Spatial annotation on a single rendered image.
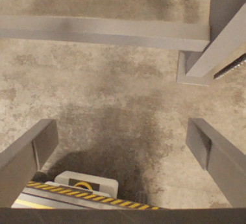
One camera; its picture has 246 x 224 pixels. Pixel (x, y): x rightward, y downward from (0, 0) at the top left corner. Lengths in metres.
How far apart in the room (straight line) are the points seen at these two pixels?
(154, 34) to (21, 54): 0.81
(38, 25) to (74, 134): 0.52
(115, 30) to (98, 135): 0.51
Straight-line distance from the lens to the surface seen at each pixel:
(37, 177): 0.89
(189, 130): 0.16
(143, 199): 0.77
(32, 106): 1.04
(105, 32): 0.59
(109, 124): 0.86
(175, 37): 0.57
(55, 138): 0.17
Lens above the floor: 0.84
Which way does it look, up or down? 79 degrees down
